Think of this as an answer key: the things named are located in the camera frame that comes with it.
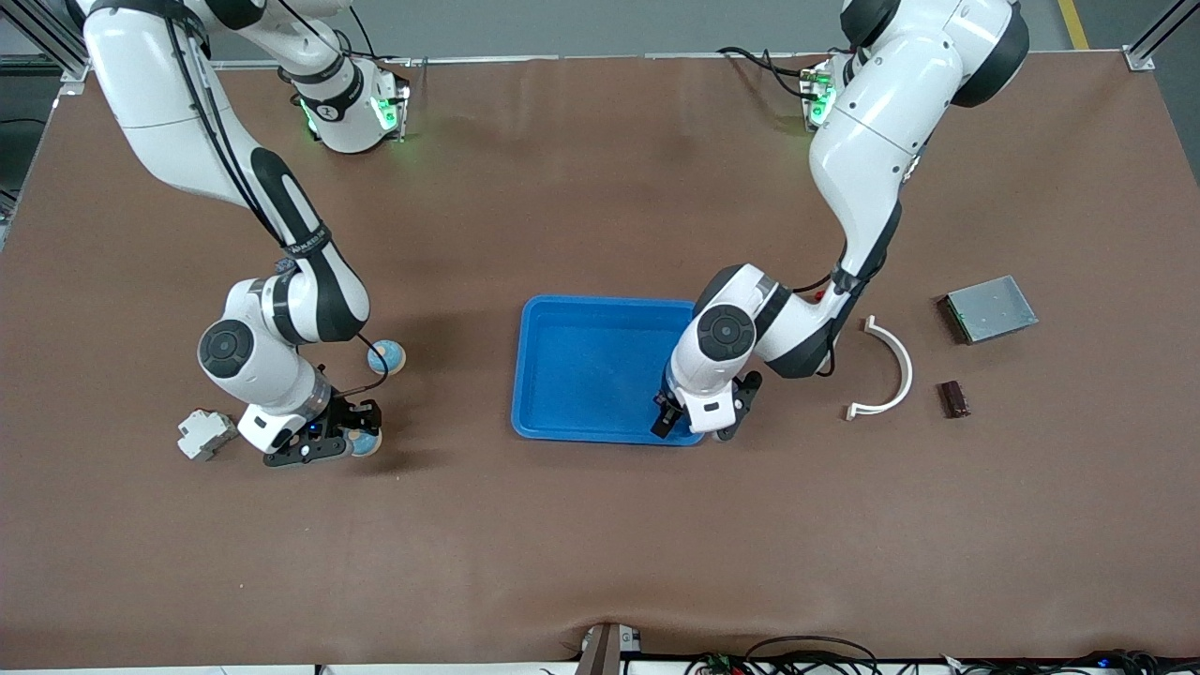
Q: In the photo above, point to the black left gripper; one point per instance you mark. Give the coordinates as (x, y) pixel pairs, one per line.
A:
(667, 410)

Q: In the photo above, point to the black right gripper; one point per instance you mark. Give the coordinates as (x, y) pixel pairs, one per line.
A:
(352, 413)

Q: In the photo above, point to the light blue desk bell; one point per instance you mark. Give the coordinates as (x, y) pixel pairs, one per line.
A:
(387, 358)
(367, 444)

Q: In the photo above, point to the brown cylindrical capacitor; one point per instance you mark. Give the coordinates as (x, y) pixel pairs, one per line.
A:
(954, 399)

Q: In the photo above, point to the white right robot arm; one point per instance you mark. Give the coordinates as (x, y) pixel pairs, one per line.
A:
(169, 103)

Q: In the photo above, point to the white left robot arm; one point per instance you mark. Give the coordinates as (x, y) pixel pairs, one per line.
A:
(872, 112)

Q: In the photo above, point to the blue plastic tray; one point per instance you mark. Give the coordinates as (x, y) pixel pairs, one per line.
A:
(591, 375)

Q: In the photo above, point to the brown table mat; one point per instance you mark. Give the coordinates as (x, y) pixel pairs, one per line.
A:
(600, 544)

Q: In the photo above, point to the white circuit breaker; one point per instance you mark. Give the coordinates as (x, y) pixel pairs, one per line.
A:
(206, 435)

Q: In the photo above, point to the grey metal box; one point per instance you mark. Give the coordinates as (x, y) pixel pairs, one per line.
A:
(992, 311)

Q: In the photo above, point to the white curved plastic bracket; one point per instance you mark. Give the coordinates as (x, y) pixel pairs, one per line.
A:
(907, 370)

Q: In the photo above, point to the aluminium frame post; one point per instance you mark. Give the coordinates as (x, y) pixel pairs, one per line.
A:
(1139, 56)
(75, 66)

